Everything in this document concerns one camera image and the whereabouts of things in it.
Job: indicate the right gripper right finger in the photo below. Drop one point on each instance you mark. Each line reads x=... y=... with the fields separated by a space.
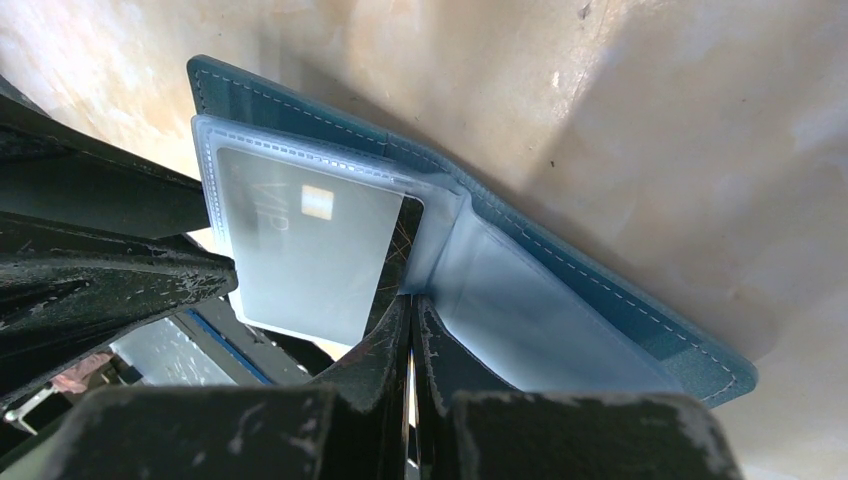
x=472 y=424

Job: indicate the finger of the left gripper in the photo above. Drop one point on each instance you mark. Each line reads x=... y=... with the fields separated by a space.
x=54 y=172

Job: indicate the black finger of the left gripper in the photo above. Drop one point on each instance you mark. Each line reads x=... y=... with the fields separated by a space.
x=69 y=291

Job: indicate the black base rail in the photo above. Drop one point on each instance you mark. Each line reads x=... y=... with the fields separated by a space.
x=207 y=345

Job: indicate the black VIP credit card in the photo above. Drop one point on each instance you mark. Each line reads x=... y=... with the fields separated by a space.
x=317 y=255

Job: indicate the teal card holder wallet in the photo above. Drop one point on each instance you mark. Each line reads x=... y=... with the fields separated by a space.
x=532 y=309

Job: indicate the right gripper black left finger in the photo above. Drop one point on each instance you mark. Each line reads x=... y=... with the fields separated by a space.
x=349 y=422

